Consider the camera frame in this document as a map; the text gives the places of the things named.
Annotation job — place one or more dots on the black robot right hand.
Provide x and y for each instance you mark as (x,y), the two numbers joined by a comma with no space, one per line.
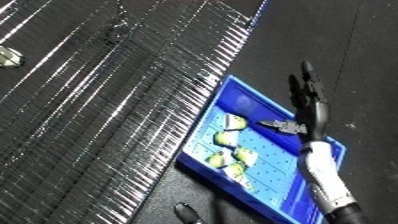
(314,113)

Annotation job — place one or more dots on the pale robot right arm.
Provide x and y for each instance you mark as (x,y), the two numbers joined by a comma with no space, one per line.
(323,176)

